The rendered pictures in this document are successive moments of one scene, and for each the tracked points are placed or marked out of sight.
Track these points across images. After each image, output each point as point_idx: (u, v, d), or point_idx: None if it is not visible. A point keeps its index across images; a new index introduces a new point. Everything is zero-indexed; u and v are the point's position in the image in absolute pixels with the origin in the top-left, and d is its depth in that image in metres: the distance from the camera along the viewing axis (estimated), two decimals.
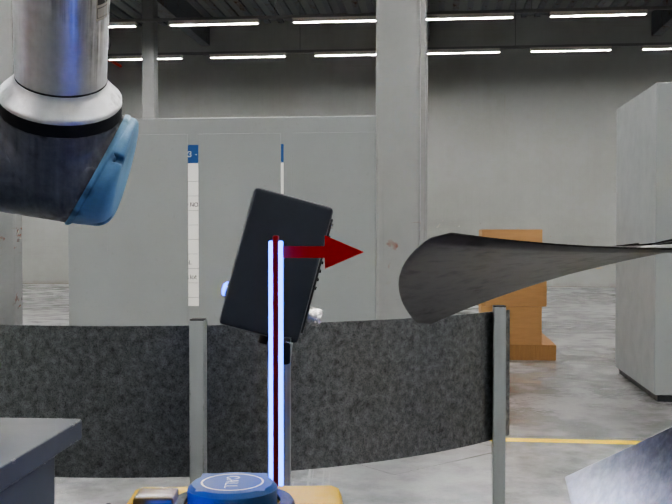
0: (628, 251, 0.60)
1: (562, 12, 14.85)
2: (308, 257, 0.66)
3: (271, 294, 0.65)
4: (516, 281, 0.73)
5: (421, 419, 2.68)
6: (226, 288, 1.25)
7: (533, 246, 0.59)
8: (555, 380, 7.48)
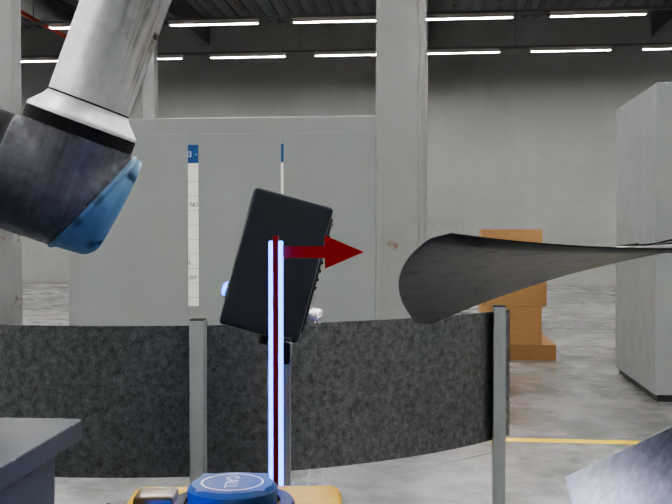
0: (628, 251, 0.60)
1: (562, 12, 14.85)
2: (308, 257, 0.66)
3: (271, 294, 0.65)
4: (516, 281, 0.73)
5: (421, 419, 2.68)
6: (226, 288, 1.25)
7: (533, 246, 0.59)
8: (555, 380, 7.48)
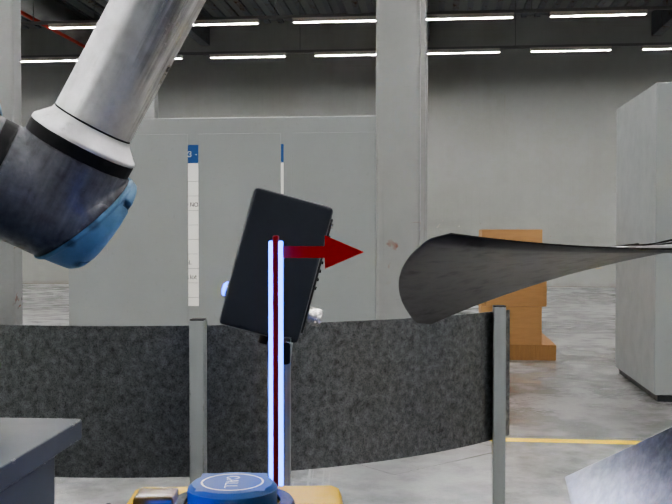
0: (628, 251, 0.60)
1: (562, 12, 14.85)
2: (308, 257, 0.66)
3: (271, 294, 0.65)
4: (516, 281, 0.73)
5: (421, 419, 2.68)
6: (226, 288, 1.25)
7: (533, 246, 0.59)
8: (555, 380, 7.48)
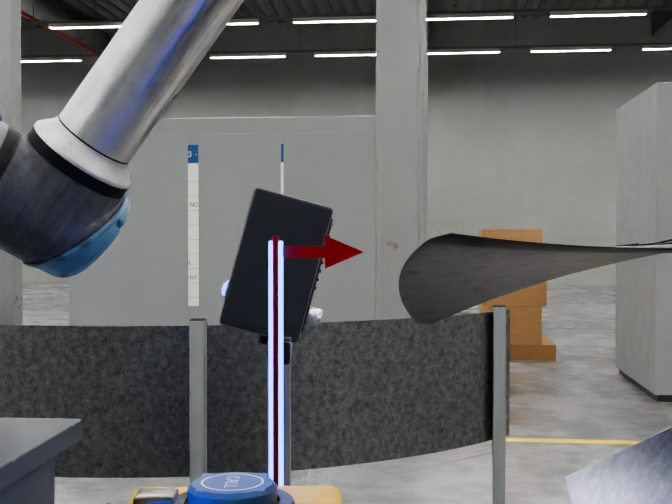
0: (628, 251, 0.60)
1: (562, 12, 14.85)
2: (308, 257, 0.66)
3: (271, 294, 0.65)
4: (516, 281, 0.73)
5: (421, 419, 2.68)
6: (226, 288, 1.25)
7: (533, 246, 0.59)
8: (555, 380, 7.48)
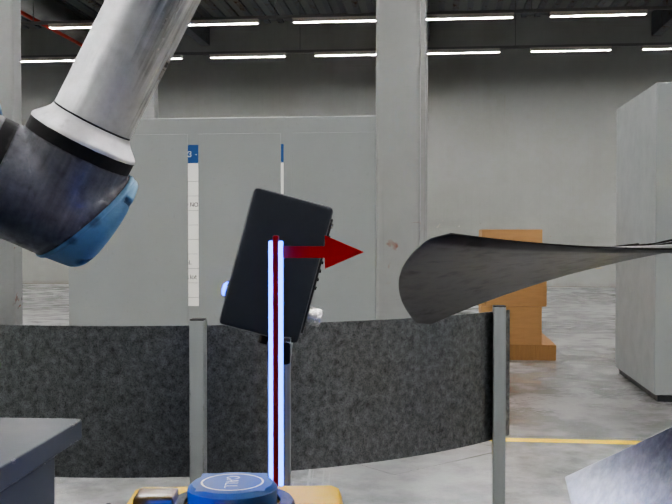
0: (628, 251, 0.60)
1: (562, 12, 14.85)
2: (308, 257, 0.66)
3: (271, 294, 0.65)
4: (516, 281, 0.73)
5: (421, 419, 2.68)
6: (226, 288, 1.25)
7: (533, 246, 0.59)
8: (555, 380, 7.48)
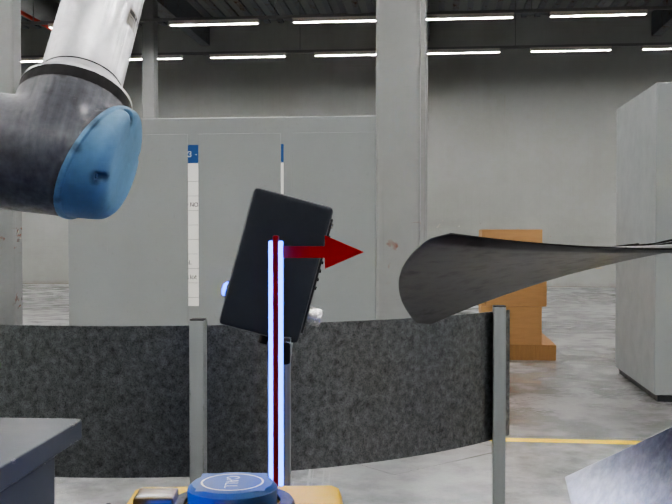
0: (628, 251, 0.60)
1: (562, 12, 14.85)
2: (308, 257, 0.66)
3: (271, 294, 0.65)
4: (516, 281, 0.73)
5: (421, 419, 2.68)
6: (226, 288, 1.25)
7: (533, 246, 0.59)
8: (555, 380, 7.48)
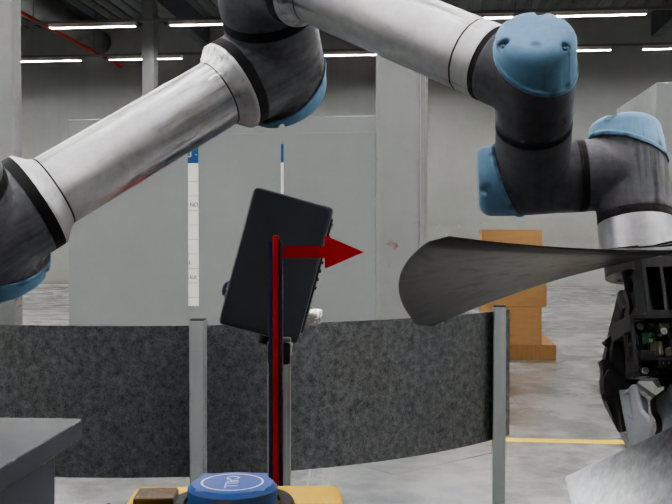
0: None
1: (562, 12, 14.85)
2: (308, 257, 0.66)
3: (271, 294, 0.65)
4: None
5: (421, 419, 2.68)
6: (226, 288, 1.25)
7: None
8: (555, 380, 7.48)
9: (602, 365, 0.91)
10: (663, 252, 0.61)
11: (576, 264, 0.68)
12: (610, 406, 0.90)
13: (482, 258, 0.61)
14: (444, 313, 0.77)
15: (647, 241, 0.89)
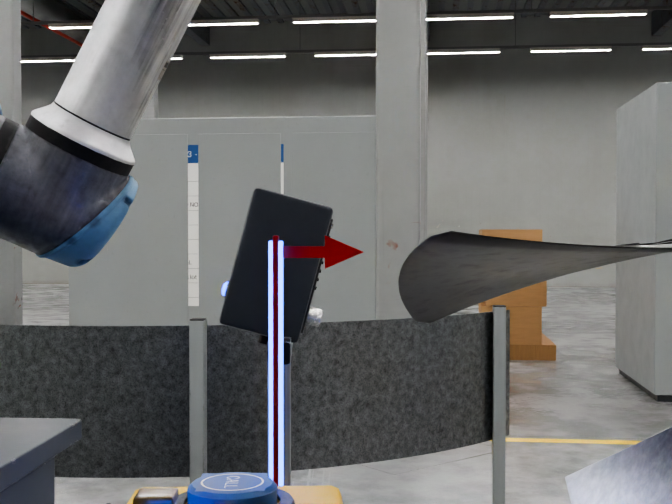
0: None
1: (562, 12, 14.85)
2: (308, 257, 0.66)
3: (271, 294, 0.65)
4: None
5: (421, 419, 2.68)
6: (226, 288, 1.25)
7: None
8: (555, 380, 7.48)
9: None
10: (665, 249, 0.61)
11: (577, 261, 0.68)
12: None
13: (483, 254, 0.61)
14: (443, 310, 0.77)
15: None
